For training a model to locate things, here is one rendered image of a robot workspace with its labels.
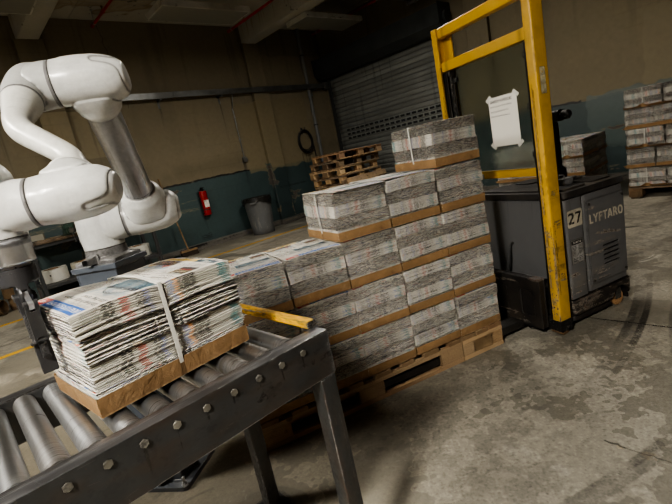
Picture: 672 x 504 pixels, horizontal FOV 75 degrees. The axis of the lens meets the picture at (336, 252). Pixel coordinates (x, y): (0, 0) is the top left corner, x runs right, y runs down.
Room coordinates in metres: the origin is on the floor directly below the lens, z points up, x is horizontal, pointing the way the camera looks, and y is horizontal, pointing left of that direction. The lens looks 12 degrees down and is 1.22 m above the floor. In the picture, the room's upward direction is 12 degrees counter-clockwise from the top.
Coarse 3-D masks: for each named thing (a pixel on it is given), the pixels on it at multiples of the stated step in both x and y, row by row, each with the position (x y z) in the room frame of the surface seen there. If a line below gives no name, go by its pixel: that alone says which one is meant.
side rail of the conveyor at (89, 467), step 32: (288, 352) 0.98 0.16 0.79; (320, 352) 1.04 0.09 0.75; (224, 384) 0.87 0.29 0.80; (256, 384) 0.91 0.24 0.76; (288, 384) 0.96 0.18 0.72; (160, 416) 0.79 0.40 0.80; (192, 416) 0.81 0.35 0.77; (224, 416) 0.85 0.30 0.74; (256, 416) 0.90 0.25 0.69; (96, 448) 0.72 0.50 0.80; (128, 448) 0.73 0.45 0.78; (160, 448) 0.76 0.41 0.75; (192, 448) 0.80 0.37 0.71; (32, 480) 0.66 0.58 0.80; (64, 480) 0.66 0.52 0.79; (96, 480) 0.69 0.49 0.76; (128, 480) 0.72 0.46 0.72; (160, 480) 0.75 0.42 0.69
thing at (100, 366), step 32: (96, 288) 1.03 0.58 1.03; (128, 288) 0.96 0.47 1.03; (64, 320) 0.83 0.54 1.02; (96, 320) 0.85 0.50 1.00; (128, 320) 0.89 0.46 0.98; (64, 352) 0.91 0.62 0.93; (96, 352) 0.84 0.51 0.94; (128, 352) 0.88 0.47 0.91; (160, 352) 0.93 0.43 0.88; (96, 384) 0.82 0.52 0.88
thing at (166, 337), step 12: (156, 288) 0.94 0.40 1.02; (168, 288) 0.96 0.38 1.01; (156, 300) 0.94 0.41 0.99; (168, 300) 0.96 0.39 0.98; (156, 312) 0.93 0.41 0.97; (180, 312) 0.97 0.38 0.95; (168, 324) 0.95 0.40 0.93; (180, 324) 0.96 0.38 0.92; (168, 336) 0.94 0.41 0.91; (180, 336) 0.96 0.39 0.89; (168, 348) 0.94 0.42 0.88; (168, 360) 0.93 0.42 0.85
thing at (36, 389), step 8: (40, 384) 1.09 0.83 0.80; (48, 384) 1.08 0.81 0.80; (16, 392) 1.07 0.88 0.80; (24, 392) 1.06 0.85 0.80; (32, 392) 1.06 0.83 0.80; (40, 392) 1.07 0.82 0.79; (0, 400) 1.04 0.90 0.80; (8, 400) 1.02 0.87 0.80; (40, 400) 1.06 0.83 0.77; (8, 408) 1.02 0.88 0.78; (48, 408) 1.07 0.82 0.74; (8, 416) 1.02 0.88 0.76; (48, 416) 1.06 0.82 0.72; (16, 424) 1.02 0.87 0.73; (56, 424) 1.07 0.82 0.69; (16, 432) 1.02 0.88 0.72; (24, 440) 1.02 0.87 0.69
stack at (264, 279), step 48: (384, 240) 2.07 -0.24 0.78; (432, 240) 2.18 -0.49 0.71; (240, 288) 1.79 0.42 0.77; (288, 288) 1.87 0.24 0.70; (384, 288) 2.04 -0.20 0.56; (432, 288) 2.15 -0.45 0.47; (288, 336) 1.85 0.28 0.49; (384, 336) 2.03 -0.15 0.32; (432, 336) 2.14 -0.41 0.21; (384, 384) 2.01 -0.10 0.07; (288, 432) 1.81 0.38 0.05
